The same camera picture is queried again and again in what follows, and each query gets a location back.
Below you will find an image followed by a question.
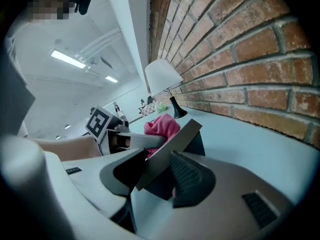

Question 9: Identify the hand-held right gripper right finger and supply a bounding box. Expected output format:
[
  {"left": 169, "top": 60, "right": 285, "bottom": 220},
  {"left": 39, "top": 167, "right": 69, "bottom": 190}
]
[{"left": 138, "top": 150, "right": 296, "bottom": 240}]

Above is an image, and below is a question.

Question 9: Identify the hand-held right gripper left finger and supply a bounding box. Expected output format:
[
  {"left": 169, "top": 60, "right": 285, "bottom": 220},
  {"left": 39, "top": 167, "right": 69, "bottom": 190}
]
[{"left": 42, "top": 147, "right": 149, "bottom": 235}]

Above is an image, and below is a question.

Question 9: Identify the person's left forearm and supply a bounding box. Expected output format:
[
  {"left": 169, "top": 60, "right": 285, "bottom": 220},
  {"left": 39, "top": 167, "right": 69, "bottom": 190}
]
[{"left": 31, "top": 134, "right": 104, "bottom": 163}]

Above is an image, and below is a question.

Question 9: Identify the checkered cloth table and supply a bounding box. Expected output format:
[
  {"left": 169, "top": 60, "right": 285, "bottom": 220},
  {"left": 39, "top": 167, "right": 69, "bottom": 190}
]
[{"left": 138, "top": 103, "right": 157, "bottom": 116}]

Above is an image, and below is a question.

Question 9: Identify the person's head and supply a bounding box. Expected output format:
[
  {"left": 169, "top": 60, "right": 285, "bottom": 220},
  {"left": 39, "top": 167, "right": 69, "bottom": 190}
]
[{"left": 24, "top": 0, "right": 77, "bottom": 22}]

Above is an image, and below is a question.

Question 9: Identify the person's cream shirt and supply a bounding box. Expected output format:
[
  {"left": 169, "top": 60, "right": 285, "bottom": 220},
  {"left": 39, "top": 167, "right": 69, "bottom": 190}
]
[{"left": 0, "top": 21, "right": 36, "bottom": 136}]

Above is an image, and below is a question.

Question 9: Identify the pink cloth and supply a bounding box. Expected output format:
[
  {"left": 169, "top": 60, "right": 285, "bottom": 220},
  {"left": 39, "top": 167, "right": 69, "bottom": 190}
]
[{"left": 143, "top": 113, "right": 182, "bottom": 160}]

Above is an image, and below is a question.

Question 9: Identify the light blue table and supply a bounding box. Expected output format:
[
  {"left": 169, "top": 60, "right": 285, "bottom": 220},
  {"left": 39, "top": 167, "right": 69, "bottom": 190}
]
[{"left": 124, "top": 105, "right": 320, "bottom": 210}]

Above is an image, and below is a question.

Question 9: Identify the white shade table lamp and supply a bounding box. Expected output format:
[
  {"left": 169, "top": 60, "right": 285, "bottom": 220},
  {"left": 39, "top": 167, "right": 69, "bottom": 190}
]
[{"left": 144, "top": 58, "right": 189, "bottom": 120}]

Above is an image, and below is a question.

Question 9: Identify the black head-worn camera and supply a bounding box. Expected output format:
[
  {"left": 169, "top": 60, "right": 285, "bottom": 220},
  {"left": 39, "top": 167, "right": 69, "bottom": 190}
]
[{"left": 74, "top": 0, "right": 94, "bottom": 16}]

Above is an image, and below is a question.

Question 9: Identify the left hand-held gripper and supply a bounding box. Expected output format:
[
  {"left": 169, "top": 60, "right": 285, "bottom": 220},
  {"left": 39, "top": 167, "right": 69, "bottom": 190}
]
[{"left": 84, "top": 105, "right": 169, "bottom": 158}]

